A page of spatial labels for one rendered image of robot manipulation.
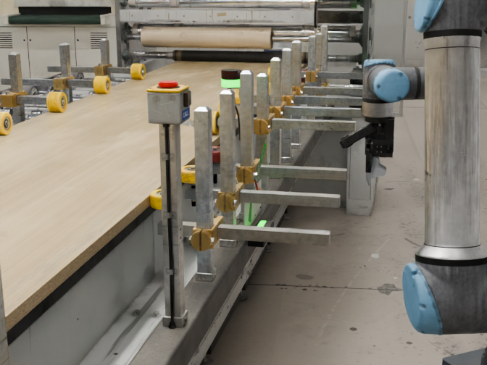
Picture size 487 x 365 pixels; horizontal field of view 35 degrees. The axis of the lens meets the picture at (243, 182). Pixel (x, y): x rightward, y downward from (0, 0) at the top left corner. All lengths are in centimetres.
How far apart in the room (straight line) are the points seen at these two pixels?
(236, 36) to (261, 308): 184
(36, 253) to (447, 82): 89
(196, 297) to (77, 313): 30
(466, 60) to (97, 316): 99
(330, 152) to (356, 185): 27
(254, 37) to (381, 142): 244
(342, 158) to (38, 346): 346
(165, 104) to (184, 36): 321
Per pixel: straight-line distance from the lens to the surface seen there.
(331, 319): 342
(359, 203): 477
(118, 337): 189
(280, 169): 240
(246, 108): 234
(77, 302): 175
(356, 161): 471
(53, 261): 159
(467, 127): 164
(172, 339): 169
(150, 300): 207
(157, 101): 158
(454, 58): 163
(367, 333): 332
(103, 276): 187
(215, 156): 241
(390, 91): 217
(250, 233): 194
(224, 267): 205
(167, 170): 161
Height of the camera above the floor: 145
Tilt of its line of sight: 15 degrees down
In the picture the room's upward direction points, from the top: straight up
